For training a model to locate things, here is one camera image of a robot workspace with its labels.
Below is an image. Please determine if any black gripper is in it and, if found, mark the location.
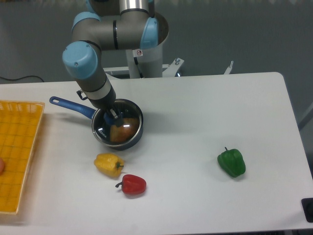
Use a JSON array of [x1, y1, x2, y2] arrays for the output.
[[76, 85, 124, 127]]

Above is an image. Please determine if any glass pot lid blue knob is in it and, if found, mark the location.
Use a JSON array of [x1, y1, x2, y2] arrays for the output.
[[91, 98, 143, 146]]

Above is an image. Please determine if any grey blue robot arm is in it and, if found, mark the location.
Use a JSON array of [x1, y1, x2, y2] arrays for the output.
[[62, 0, 158, 126]]

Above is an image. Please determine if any triangular toasted bread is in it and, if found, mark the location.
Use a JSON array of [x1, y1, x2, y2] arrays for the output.
[[110, 118, 139, 143]]

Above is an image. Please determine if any yellow bell pepper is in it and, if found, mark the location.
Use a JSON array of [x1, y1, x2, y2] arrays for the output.
[[94, 153, 124, 178]]

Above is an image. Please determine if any red bell pepper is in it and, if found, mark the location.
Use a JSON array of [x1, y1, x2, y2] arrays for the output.
[[115, 174, 147, 195]]

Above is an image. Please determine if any yellow woven basket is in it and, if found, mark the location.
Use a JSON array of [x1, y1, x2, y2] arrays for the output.
[[0, 100, 45, 214]]

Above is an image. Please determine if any green bell pepper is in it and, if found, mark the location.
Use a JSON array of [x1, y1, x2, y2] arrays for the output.
[[217, 147, 246, 178]]

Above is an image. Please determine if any black object at table edge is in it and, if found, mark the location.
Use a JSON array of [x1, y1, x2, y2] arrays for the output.
[[301, 198, 313, 223]]

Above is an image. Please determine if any dark pot with blue handle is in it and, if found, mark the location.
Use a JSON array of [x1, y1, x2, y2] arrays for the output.
[[49, 96, 144, 151]]

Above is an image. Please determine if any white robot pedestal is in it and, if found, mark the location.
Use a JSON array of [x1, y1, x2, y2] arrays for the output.
[[126, 12, 169, 78]]

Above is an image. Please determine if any white metal frame base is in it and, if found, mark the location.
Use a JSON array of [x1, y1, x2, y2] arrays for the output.
[[102, 58, 235, 80]]

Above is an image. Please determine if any black cable on floor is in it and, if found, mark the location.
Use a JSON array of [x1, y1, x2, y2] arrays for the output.
[[0, 75, 45, 83]]

